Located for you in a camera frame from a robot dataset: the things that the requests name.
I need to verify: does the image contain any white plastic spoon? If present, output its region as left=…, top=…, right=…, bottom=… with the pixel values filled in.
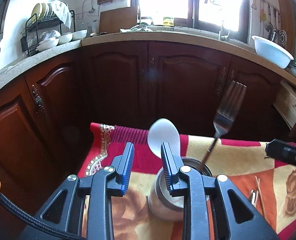
left=147, top=118, right=181, bottom=158

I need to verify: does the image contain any steel utensil holder cup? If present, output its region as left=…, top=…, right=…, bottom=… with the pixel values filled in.
left=148, top=156, right=214, bottom=222

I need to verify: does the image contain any wooden chopstick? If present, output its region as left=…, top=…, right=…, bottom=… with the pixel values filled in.
left=255, top=176, right=266, bottom=219

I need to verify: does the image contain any silver metal fork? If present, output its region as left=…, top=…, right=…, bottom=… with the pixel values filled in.
left=198, top=81, right=247, bottom=171

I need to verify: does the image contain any small steel spoon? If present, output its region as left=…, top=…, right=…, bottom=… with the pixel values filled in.
left=249, top=190, right=258, bottom=206

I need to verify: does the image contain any red orange patterned blanket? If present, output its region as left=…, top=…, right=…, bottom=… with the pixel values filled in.
left=78, top=123, right=296, bottom=239

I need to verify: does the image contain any open wooden drawer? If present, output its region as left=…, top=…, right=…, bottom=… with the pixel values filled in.
left=273, top=80, right=296, bottom=129

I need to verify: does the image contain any white plastic basin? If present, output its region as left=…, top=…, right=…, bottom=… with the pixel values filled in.
left=252, top=35, right=294, bottom=69

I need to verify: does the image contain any white bowl on counter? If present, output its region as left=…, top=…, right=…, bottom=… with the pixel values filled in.
left=72, top=29, right=88, bottom=41

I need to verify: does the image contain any chrome sink faucet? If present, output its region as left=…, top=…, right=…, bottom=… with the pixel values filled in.
left=204, top=0, right=231, bottom=42

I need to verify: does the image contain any wooden cutting board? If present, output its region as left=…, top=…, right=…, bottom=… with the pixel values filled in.
left=98, top=6, right=139, bottom=34

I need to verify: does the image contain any black dish drying rack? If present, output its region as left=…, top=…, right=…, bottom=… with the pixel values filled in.
left=20, top=14, right=63, bottom=56

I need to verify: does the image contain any white cloth on rack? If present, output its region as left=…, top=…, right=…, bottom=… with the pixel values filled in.
left=50, top=0, right=72, bottom=28

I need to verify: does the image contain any black braided cable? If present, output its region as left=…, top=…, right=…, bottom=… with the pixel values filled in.
left=0, top=192, right=86, bottom=240

